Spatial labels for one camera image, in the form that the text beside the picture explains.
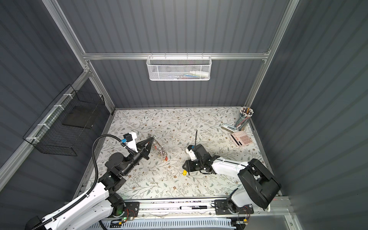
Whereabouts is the white blue stapler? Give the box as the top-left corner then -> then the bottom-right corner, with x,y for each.
221,124 -> 237,133

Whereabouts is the clear pencil cup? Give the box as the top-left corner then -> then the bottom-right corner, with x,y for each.
234,106 -> 254,131

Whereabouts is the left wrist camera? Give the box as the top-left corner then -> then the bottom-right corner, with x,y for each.
121,132 -> 138,152

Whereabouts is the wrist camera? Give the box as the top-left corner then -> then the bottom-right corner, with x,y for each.
186,145 -> 197,161
121,132 -> 138,152

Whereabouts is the white slotted cable duct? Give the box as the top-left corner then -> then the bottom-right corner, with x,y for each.
102,218 -> 236,230

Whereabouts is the white wire mesh basket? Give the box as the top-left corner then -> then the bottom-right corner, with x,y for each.
146,55 -> 212,81

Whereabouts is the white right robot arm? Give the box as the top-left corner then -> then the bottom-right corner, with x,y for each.
183,144 -> 281,214

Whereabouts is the white glue bottle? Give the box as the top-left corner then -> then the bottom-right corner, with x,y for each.
189,71 -> 210,78

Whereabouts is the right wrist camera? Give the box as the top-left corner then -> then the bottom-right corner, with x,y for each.
186,145 -> 197,161

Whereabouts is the large metal keyring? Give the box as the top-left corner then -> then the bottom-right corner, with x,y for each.
147,134 -> 168,161

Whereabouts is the pink calculator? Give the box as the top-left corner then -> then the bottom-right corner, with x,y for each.
230,131 -> 253,147

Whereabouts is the left black corrugated cable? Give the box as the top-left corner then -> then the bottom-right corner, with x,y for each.
31,134 -> 130,230

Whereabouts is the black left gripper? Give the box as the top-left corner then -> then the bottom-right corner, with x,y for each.
121,136 -> 152,178

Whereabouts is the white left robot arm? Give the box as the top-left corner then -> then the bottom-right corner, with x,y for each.
25,133 -> 155,230

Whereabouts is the black wire basket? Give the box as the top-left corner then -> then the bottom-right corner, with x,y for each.
23,86 -> 105,156

